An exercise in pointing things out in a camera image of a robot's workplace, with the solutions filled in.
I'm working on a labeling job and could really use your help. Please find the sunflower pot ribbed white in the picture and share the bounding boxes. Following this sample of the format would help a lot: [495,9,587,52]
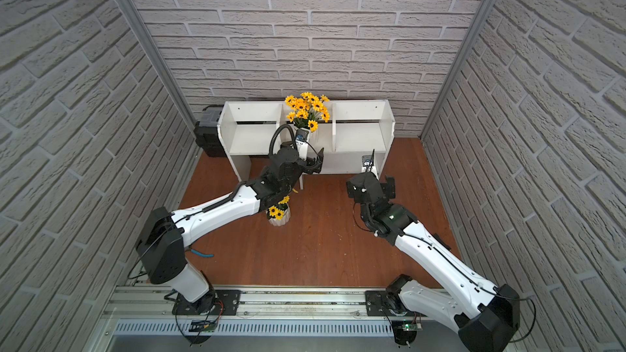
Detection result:
[266,196,291,227]

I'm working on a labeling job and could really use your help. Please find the sunflower pot with twine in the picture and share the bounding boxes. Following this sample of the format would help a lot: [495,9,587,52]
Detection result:
[285,91,331,150]

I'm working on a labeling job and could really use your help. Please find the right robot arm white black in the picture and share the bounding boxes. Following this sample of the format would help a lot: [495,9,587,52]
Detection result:
[347,172,523,351]

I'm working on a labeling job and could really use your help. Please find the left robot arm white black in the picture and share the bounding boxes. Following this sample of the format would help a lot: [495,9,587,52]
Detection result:
[135,124,324,315]

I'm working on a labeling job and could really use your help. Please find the white wooden shelf unit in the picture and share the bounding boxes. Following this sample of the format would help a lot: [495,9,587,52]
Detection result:
[217,100,395,181]

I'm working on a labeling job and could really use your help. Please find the black grey toolbox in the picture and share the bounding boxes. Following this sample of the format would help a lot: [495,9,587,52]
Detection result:
[194,104,226,157]

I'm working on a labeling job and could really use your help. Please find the right green circuit board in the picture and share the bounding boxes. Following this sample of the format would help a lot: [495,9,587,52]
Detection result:
[398,322,422,332]

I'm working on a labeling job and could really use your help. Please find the green circuit board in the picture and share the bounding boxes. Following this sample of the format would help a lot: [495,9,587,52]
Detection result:
[398,322,422,332]
[188,320,218,333]

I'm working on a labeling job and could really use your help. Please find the left green circuit board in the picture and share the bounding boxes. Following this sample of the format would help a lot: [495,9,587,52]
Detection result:
[188,320,218,333]

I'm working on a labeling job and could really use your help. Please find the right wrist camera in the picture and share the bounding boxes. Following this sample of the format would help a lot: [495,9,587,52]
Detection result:
[361,149,379,178]

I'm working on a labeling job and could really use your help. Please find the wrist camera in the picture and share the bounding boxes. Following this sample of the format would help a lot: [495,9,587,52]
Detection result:
[295,128,310,160]
[361,149,379,178]

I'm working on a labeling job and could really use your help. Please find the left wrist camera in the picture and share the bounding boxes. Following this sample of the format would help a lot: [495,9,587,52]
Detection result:
[295,128,310,160]

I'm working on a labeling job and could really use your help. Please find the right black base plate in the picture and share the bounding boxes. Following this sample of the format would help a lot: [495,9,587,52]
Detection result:
[365,290,423,319]

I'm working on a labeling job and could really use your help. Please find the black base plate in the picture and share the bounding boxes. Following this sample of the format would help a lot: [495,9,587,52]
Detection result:
[172,288,242,316]
[365,290,423,319]

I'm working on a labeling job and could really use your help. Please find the blue handled pliers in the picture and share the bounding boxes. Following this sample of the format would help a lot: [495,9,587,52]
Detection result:
[190,249,214,258]

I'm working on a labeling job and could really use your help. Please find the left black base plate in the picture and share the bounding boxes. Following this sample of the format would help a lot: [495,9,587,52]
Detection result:
[172,288,242,316]

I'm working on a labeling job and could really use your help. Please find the aluminium mounting rail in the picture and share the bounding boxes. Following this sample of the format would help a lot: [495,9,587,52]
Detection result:
[102,283,505,324]

